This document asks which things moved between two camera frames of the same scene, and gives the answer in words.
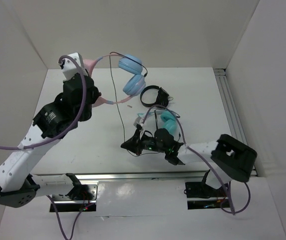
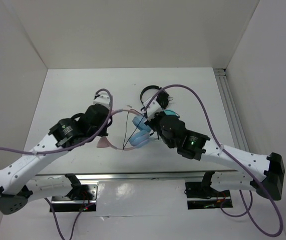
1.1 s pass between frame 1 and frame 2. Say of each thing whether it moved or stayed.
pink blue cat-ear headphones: moved
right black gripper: moved
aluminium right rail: stayed
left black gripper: moved
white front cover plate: stayed
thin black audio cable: moved
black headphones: stayed
